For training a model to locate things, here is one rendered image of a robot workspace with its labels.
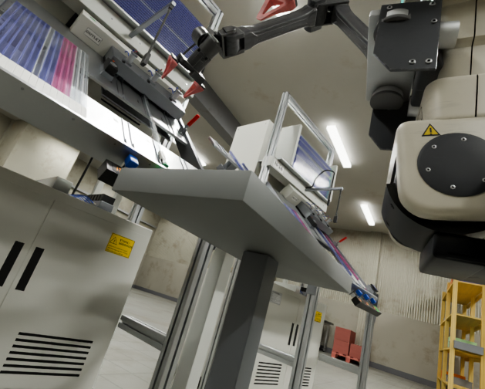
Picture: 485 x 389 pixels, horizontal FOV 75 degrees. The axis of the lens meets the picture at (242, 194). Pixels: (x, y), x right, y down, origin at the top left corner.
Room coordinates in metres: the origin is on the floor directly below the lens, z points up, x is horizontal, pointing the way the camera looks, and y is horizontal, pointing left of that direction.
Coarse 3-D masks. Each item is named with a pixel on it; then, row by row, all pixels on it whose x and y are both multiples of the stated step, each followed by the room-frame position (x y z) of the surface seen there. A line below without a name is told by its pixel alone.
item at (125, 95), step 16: (16, 0) 0.77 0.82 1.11; (32, 0) 0.86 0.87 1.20; (48, 16) 0.88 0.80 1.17; (64, 32) 0.90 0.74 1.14; (80, 48) 0.92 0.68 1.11; (96, 64) 0.94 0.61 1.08; (96, 80) 0.87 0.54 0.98; (112, 80) 0.95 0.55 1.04; (112, 96) 0.98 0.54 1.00; (128, 96) 0.97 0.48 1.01; (128, 112) 1.01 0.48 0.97; (144, 112) 0.99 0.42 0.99; (160, 112) 1.13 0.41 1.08; (160, 128) 1.15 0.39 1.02; (176, 128) 1.15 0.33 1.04
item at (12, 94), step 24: (0, 72) 0.52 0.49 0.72; (0, 96) 0.55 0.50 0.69; (24, 96) 0.56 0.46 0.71; (48, 96) 0.57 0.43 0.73; (24, 120) 0.60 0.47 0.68; (48, 120) 0.61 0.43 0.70; (72, 120) 0.62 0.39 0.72; (72, 144) 0.67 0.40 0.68; (96, 144) 0.68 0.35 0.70; (120, 144) 0.69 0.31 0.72
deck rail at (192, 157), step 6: (180, 120) 1.23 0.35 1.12; (180, 126) 1.21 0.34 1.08; (186, 132) 1.18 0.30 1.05; (174, 138) 1.21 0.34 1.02; (186, 138) 1.15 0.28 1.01; (180, 144) 1.16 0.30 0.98; (192, 144) 1.13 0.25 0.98; (180, 150) 1.15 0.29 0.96; (186, 150) 1.13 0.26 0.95; (192, 150) 1.10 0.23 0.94; (180, 156) 1.14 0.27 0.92; (186, 156) 1.11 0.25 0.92; (192, 156) 1.09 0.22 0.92; (192, 162) 1.08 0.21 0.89; (198, 162) 1.05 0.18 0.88; (198, 168) 1.04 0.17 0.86
